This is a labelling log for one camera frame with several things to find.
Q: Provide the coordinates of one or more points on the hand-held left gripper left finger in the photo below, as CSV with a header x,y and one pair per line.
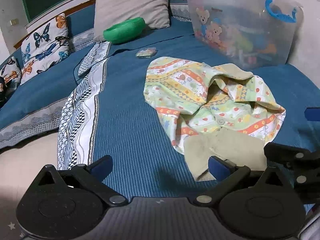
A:
x,y
101,166

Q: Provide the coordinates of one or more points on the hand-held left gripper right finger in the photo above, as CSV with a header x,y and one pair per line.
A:
x,y
219,166

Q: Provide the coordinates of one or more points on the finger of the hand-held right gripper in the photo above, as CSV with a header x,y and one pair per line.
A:
x,y
313,114
275,151

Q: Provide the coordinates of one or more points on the patterned baby shirt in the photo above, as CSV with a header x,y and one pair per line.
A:
x,y
175,85

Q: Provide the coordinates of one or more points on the blue patterned bedspread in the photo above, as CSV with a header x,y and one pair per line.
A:
x,y
137,130

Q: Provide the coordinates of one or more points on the pile of colourful toys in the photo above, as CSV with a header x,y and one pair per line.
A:
x,y
252,47

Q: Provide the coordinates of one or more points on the blue bedspread grey lace border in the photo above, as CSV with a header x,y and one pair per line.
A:
x,y
37,97

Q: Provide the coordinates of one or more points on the small flat packet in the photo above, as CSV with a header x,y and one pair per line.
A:
x,y
146,53

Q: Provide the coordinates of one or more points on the clear plastic toy bin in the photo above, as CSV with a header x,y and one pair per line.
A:
x,y
237,12

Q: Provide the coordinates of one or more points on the small butterfly print pillow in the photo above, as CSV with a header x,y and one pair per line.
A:
x,y
10,72

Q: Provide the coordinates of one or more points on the green plastic bowl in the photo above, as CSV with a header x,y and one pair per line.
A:
x,y
122,33

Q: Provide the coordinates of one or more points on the large butterfly print pillow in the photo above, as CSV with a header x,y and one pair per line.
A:
x,y
42,45

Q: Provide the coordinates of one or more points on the beige pillow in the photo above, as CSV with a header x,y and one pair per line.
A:
x,y
132,5

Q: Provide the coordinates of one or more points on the wooden bed frame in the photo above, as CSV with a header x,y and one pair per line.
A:
x,y
75,8

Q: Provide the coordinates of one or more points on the wall socket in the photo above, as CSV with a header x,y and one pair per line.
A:
x,y
14,22

